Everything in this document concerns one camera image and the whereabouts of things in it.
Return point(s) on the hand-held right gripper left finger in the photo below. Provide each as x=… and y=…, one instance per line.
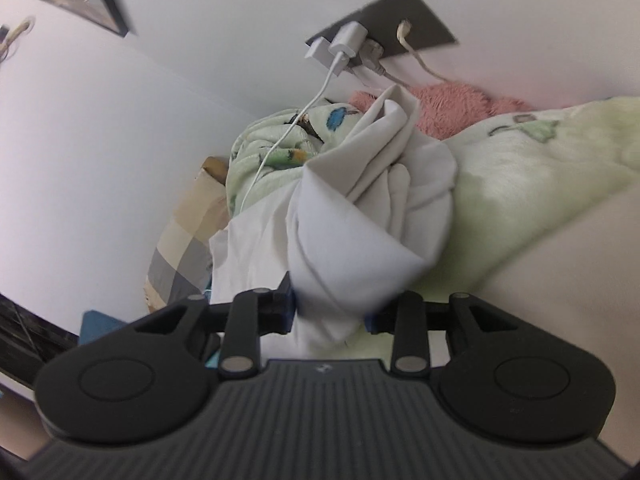
x=290, y=310

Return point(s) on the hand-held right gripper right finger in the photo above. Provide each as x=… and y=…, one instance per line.
x=369, y=323

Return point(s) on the white t-shirt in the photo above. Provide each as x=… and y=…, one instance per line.
x=350, y=220

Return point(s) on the checked pillow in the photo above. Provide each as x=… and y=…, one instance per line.
x=175, y=250

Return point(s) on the teal printed bed sheet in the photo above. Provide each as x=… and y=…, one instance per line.
x=100, y=322

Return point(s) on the green fleece printed blanket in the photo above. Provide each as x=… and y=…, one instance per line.
x=525, y=180

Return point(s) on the pink fluffy blanket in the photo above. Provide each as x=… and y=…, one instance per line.
x=450, y=105

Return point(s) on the white USB charger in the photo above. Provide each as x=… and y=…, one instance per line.
x=319, y=52
x=347, y=42

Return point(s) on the dark curtain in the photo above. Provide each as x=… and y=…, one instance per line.
x=25, y=330

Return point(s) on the grey wall socket plate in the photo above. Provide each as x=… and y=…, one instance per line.
x=400, y=15

